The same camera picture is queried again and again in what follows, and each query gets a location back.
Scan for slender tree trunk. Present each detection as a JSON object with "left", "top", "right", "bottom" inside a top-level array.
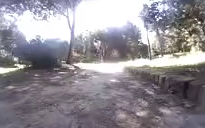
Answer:
[{"left": 64, "top": 0, "right": 83, "bottom": 65}]

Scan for stone kerb blocks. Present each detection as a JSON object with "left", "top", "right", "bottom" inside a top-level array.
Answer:
[{"left": 124, "top": 66, "right": 205, "bottom": 113}]

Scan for wood of trees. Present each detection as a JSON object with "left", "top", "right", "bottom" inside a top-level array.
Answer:
[{"left": 0, "top": 0, "right": 205, "bottom": 66}]

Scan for dirt path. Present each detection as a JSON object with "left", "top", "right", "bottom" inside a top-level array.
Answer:
[{"left": 0, "top": 63, "right": 205, "bottom": 128}]

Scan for dark round bush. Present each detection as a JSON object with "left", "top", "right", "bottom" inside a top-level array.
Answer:
[{"left": 14, "top": 38, "right": 71, "bottom": 70}]

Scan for grass verge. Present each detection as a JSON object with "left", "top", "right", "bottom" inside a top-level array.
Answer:
[{"left": 123, "top": 51, "right": 205, "bottom": 73}]

